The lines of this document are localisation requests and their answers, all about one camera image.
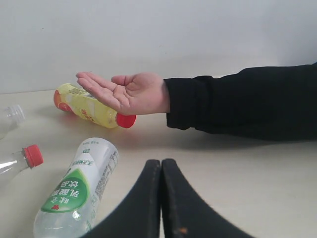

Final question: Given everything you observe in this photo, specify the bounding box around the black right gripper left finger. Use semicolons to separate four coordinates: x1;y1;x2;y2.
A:
83;160;161;238

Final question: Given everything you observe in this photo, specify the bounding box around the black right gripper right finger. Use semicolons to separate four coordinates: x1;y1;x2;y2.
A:
160;159;251;238

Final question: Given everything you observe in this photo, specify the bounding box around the green white label yogurt bottle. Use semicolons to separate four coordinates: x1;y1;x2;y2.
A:
33;137;118;238

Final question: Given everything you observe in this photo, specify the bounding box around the clear cola bottle red label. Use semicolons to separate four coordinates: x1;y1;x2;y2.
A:
0;144;44;178

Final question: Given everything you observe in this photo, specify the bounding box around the yellow bottle with red cap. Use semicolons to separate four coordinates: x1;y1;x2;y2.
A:
53;83;136;128

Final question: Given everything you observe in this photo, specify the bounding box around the white square capless bottle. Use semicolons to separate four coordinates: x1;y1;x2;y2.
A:
0;105;25;139

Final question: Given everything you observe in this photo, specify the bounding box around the person's bare open hand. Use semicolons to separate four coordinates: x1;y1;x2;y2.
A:
76;72;170;115

